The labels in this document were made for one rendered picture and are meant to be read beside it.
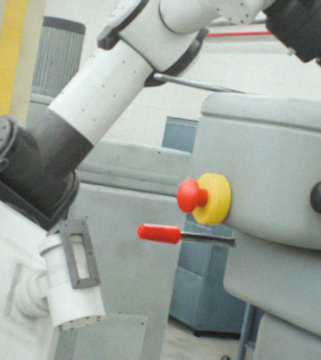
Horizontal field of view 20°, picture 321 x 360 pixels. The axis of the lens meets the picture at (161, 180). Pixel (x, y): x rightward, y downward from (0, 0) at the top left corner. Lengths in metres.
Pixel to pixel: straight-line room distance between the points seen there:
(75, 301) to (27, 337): 0.10
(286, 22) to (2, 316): 0.51
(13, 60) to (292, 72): 6.42
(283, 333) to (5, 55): 1.75
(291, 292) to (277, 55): 8.21
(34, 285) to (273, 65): 8.21
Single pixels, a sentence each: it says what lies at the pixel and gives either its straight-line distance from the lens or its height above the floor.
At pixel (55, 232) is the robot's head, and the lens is 1.14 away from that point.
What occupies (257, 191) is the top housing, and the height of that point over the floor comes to 1.78.
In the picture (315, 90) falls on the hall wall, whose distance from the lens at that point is 8.63.
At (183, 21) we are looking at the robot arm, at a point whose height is 1.98.
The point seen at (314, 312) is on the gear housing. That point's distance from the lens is 1.06.
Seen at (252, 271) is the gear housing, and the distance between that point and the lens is 1.17.
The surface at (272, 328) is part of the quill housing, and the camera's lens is 1.18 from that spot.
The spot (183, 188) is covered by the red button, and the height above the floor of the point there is 1.77.
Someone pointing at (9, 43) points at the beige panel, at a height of 2.00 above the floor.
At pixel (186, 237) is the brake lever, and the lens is 1.17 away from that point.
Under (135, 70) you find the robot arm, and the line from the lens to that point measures 1.33.
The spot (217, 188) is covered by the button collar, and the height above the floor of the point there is 1.77.
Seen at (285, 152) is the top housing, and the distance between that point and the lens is 0.99.
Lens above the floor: 1.83
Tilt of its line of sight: 3 degrees down
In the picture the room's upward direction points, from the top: 10 degrees clockwise
